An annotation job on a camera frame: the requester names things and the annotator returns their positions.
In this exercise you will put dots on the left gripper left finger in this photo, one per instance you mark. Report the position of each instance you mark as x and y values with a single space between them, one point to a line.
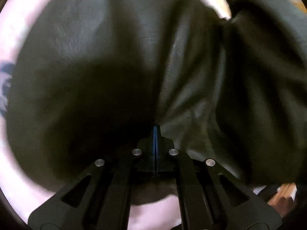
101 197

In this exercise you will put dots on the black leather jacket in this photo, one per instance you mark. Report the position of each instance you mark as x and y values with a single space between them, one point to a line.
92 72

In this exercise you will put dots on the person's right hand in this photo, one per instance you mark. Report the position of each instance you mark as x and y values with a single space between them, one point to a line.
284 200

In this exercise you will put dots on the pink cartoon bed blanket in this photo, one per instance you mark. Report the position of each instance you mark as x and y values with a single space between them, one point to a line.
133 95

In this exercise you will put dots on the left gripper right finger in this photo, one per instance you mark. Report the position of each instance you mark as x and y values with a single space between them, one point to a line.
215 196

